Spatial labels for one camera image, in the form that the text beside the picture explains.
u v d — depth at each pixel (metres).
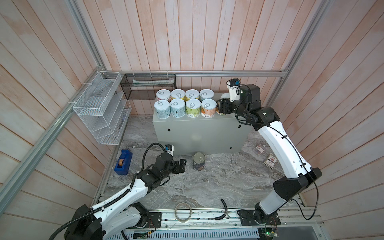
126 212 0.59
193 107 0.69
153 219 0.73
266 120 0.48
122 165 0.86
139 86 1.04
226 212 0.76
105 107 0.72
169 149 0.72
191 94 0.75
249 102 0.51
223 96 0.67
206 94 0.75
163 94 0.75
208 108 0.69
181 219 0.75
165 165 0.61
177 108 0.69
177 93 0.75
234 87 0.59
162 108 0.69
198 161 0.84
